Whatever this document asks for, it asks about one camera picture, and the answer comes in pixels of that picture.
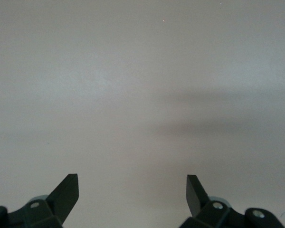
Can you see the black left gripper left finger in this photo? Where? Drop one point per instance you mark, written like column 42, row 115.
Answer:
column 61, row 202

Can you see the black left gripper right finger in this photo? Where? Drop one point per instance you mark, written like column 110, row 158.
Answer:
column 199, row 204

